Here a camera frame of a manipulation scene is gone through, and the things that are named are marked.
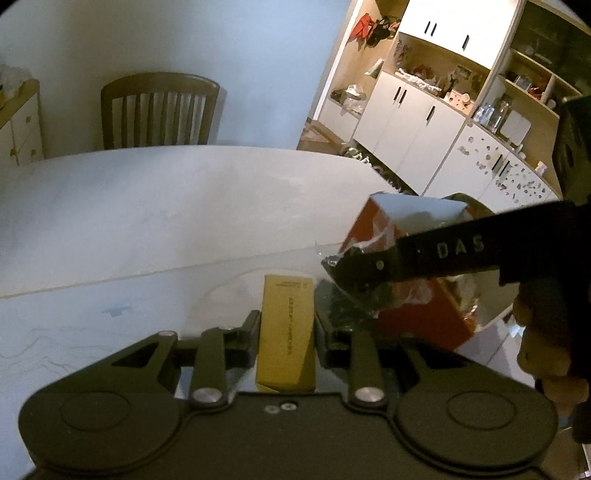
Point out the patterned doormat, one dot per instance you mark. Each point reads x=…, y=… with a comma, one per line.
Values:
x=318, y=136

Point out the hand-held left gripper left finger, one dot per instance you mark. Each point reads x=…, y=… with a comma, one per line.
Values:
x=251, y=339

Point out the black hanging bag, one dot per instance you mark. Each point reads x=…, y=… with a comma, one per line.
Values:
x=385, y=30

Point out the tan slim cardboard box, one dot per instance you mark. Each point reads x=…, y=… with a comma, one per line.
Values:
x=286, y=332

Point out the white lower cabinet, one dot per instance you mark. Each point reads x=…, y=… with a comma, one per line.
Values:
x=392, y=124

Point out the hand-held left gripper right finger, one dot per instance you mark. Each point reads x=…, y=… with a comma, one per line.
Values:
x=324, y=344

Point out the white upper cabinet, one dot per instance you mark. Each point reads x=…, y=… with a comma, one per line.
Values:
x=489, y=23

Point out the red hanging bag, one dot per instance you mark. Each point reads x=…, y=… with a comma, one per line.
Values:
x=364, y=25

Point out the cluster of glass bottles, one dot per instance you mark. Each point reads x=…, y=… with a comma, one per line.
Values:
x=494, y=113

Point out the red cardboard box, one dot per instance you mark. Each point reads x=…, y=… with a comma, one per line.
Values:
x=367, y=224

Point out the white drawer cabinet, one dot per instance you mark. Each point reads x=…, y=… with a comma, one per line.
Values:
x=21, y=129

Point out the clear bag with dark contents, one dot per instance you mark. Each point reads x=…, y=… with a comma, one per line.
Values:
x=337, y=302

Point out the row of shoes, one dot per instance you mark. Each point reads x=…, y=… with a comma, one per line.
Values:
x=378, y=168

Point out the person's right hand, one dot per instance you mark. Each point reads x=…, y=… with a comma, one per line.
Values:
x=547, y=341

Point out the open wooden shelf unit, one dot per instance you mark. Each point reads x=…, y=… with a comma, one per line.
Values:
x=540, y=138

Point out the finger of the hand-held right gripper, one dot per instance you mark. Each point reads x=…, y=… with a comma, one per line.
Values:
x=369, y=267

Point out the wooden slatted chair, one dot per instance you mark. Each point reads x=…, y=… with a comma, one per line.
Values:
x=161, y=115

